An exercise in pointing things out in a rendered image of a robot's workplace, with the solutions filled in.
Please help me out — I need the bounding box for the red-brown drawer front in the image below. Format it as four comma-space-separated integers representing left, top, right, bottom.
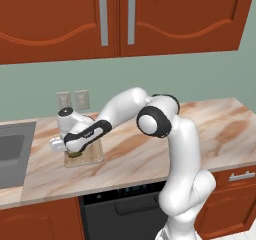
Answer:
217, 165, 256, 192

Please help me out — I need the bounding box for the black dishwasher handle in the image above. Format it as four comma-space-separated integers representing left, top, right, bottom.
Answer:
114, 191, 162, 217

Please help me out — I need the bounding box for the red-brown base cupboard door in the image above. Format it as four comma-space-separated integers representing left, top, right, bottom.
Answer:
195, 183, 256, 240
0, 196, 86, 240

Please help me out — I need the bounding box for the grey wall outlet plate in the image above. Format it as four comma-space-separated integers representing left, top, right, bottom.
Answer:
56, 90, 72, 111
74, 89, 90, 111

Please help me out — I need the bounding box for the red-brown wall cupboard door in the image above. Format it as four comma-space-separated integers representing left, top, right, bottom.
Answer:
0, 0, 120, 66
118, 0, 256, 58

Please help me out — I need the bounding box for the grey steel sink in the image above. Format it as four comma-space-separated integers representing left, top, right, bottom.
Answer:
0, 121, 37, 190

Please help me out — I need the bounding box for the long grey cupboard handle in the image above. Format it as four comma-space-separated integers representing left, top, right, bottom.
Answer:
98, 0, 110, 47
127, 0, 137, 46

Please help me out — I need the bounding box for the short grey drawer handle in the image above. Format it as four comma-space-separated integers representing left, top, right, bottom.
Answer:
228, 170, 256, 183

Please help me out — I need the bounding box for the black dishwasher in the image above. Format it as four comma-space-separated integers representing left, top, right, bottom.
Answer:
77, 180, 172, 240

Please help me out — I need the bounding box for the dark yellow-green sponge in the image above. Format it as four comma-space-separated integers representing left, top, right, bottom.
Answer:
67, 150, 83, 159

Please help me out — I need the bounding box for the tan wooden cutting board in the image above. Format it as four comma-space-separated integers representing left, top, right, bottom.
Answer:
63, 114, 105, 168

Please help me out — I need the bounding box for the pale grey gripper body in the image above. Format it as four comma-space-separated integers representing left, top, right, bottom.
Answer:
48, 136, 68, 152

